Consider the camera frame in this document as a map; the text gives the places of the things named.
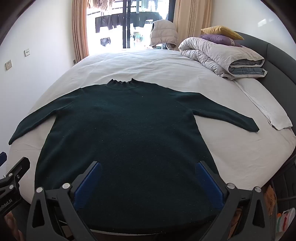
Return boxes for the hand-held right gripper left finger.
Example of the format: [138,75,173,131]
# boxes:
[26,161,102,241]

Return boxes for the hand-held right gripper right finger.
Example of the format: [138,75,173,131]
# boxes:
[196,161,277,241]

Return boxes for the dark green sweater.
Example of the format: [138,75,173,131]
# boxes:
[9,78,259,234]

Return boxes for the row of dark hanging clothes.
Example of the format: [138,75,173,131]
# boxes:
[95,13,162,33]

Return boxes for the patterned hanging clothes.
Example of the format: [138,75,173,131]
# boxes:
[87,0,121,11]

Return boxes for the orange object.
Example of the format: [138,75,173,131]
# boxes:
[264,185,278,223]

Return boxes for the colourful striped object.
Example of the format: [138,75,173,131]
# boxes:
[276,207,294,232]

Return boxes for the white towel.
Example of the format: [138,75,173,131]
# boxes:
[236,79,293,131]

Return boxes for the bed with white sheet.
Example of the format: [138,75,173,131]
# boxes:
[6,49,296,234]

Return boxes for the folded grey duvet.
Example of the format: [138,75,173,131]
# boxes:
[179,37,268,81]

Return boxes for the dark grey headboard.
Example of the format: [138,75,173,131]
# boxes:
[233,31,296,132]

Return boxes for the purple pillow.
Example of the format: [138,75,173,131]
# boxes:
[199,34,243,47]

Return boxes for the beige curtain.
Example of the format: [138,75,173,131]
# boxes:
[72,0,89,62]
[173,0,212,43]

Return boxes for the yellow pillow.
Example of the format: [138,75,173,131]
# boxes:
[201,26,244,40]

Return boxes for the beige puffer jacket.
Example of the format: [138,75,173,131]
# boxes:
[149,19,179,51]

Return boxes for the black door frame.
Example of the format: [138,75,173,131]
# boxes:
[122,0,137,49]

